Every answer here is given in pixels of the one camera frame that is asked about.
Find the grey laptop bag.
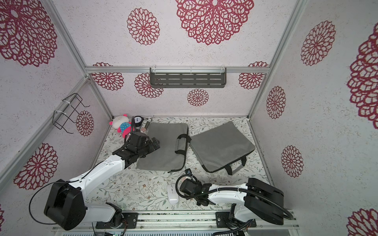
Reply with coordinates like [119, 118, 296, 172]
[136, 123, 191, 172]
[190, 122, 256, 176]

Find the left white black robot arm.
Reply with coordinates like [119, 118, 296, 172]
[43, 122, 160, 231]

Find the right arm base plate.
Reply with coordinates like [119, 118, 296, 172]
[215, 211, 245, 229]

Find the small striped tool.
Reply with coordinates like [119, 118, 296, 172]
[139, 118, 151, 133]

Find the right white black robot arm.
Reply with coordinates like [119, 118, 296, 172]
[175, 173, 294, 236]

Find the aluminium front rail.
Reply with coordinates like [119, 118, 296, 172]
[52, 210, 299, 233]

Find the black wire wall rack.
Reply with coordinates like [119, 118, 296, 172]
[52, 93, 89, 134]

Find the pink white plush toy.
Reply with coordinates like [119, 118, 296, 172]
[109, 114, 132, 138]

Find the white computer mouse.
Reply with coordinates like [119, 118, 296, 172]
[167, 183, 179, 205]

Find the black round gauge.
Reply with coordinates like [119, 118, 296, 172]
[133, 116, 144, 127]

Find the grey metal wall shelf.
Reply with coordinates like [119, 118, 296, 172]
[149, 67, 227, 89]

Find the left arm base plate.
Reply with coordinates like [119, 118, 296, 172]
[94, 212, 139, 230]

